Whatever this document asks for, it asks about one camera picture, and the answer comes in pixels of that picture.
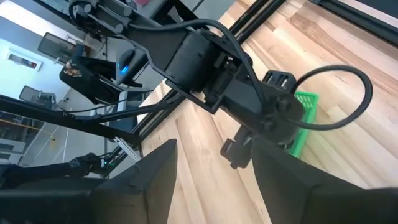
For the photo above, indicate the black garment with gold emblem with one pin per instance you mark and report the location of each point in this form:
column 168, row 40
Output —
column 87, row 81

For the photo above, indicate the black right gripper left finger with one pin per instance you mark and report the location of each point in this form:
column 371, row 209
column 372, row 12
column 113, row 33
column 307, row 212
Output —
column 140, row 193

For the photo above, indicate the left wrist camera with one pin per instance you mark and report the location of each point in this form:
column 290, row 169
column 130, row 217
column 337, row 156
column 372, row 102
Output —
column 280, row 80

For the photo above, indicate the grey mesh chair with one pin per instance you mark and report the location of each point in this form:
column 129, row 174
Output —
column 34, row 95

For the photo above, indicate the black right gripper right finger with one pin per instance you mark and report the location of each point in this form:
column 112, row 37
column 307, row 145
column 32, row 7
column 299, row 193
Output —
column 295, row 193

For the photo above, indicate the green plastic basket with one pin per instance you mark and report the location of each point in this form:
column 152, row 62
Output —
column 306, row 102

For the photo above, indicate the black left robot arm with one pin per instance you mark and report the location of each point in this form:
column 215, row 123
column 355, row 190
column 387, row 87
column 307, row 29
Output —
column 186, row 59

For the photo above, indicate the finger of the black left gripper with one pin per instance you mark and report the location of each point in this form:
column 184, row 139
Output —
column 231, row 154
column 245, row 135

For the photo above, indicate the black computer mouse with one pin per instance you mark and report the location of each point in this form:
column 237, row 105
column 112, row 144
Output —
column 126, row 63

